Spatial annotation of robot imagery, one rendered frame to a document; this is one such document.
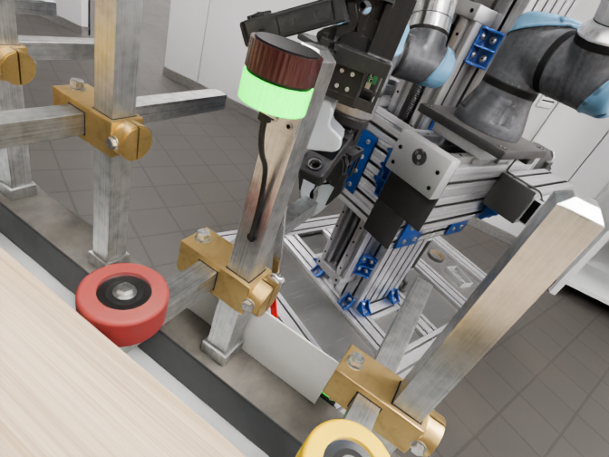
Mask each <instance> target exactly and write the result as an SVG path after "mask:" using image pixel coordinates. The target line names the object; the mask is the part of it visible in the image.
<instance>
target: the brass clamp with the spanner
mask: <svg viewBox="0 0 609 457"><path fill-rule="evenodd" d="M205 229H208V230H209V232H210V238H211V240H210V241H209V242H208V243H206V244H202V243H198V242H197V241H196V240H195V235H196V234H197V232H196V233H195V234H193V235H191V236H189V237H187V238H184V239H182V240H181V243H180V248H179V258H178V264H177V269H179V270H180V271H183V270H185V269H186V268H188V267H190V266H192V265H193V264H195V263H197V262H198V261H201V262H203V263H204V264H206V265H207V266H208V267H210V268H212V269H213V270H215V271H216V272H217V276H216V280H215V284H214V287H213V289H211V290H210V291H209V292H210V293H212V294H213V295H214V296H216V297H217V298H219V299H220V300H222V301H223V302H224V303H226V304H227V305H228V306H230V307H232V308H233V309H234V310H236V311H237V312H238V313H239V314H240V315H243V314H244V313H245V312H251V313H252V314H253V315H255V316H261V315H263V314H264V313H265V312H266V311H267V310H268V308H269V307H270V306H272V304H273V303H274V301H275V299H276V297H277V295H278V293H279V290H280V285H279V284H278V283H276V282H275V281H274V280H273V279H271V278H270V275H271V273H272V270H271V269H269V268H268V267H266V268H265V270H264V271H262V272H261V273H260V274H259V275H257V276H256V277H255V278H253V279H252V280H251V281H250V282H248V281H246V280H245V279H243V278H242V277H241V276H239V275H238V274H237V273H235V272H234V271H232V270H231V269H229V268H228V267H227V266H228V263H229V260H230V256H231V253H232V249H233V246H234V245H233V244H232V243H230V242H229V241H227V240H226V239H224V238H222V237H221V236H219V235H218V234H217V233H216V232H214V231H213V230H211V229H210V228H205Z"/></svg>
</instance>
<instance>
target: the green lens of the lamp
mask: <svg viewBox="0 0 609 457"><path fill-rule="evenodd" d="M313 91H314V88H313V89H311V91H309V92H296V91H290V90H287V89H283V88H280V87H277V86H274V85H272V84H270V83H266V82H264V81H262V80H260V79H258V78H256V77H255V76H254V75H252V74H251V73H249V72H248V71H247V67H246V66H245V65H244V68H243V72H242V76H241V81H240V84H239V89H238V97H239V98H240V99H241V100H242V101H243V102H244V103H246V104H247V105H249V106H251V107H253V108H255V109H257V110H259V111H261V112H264V113H267V114H270V115H274V116H276V117H281V118H287V119H300V118H303V117H304V116H305V114H306V111H307V108H308V105H309V102H310V100H311V97H312V94H313Z"/></svg>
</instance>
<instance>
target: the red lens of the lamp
mask: <svg viewBox="0 0 609 457"><path fill-rule="evenodd" d="M255 34H256V33H251V35H250V39H249V44H248V47H247V52H246V60H245V66H246V67H247V68H248V69H249V70H250V71H252V72H253V73H256V74H257V75H259V76H261V77H263V78H266V79H267V80H269V81H272V82H275V83H279V84H283V85H285V86H289V87H293V88H297V89H313V88H314V87H315V84H316V80H317V77H318V74H319V72H320V69H321V66H322V63H323V60H324V58H323V57H322V56H321V55H320V59H318V60H313V59H306V58H303V57H299V56H295V55H292V54H290V53H285V52H282V51H280V50H277V49H275V48H274V47H271V46H269V45H267V44H264V43H262V42H261V41H259V40H258V39H257V38H256V37H255Z"/></svg>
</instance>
